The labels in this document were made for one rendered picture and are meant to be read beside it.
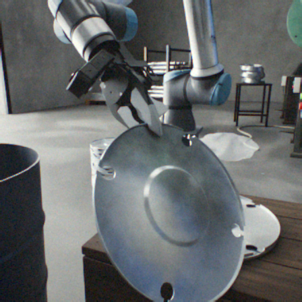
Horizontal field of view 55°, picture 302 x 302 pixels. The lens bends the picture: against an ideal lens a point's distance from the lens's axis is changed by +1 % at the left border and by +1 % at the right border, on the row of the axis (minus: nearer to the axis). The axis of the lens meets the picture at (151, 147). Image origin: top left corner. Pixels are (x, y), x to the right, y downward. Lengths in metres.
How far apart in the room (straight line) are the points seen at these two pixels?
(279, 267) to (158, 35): 7.96
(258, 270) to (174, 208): 0.18
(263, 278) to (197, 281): 0.12
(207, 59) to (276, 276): 0.70
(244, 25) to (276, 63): 1.18
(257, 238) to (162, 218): 0.24
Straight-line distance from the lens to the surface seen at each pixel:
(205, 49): 1.01
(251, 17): 7.81
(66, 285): 1.07
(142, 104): 0.49
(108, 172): 1.64
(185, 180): 0.48
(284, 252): 0.61
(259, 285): 0.52
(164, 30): 8.29
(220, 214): 0.52
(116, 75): 0.52
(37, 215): 0.71
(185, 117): 1.13
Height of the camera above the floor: 0.67
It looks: 15 degrees down
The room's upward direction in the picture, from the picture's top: straight up
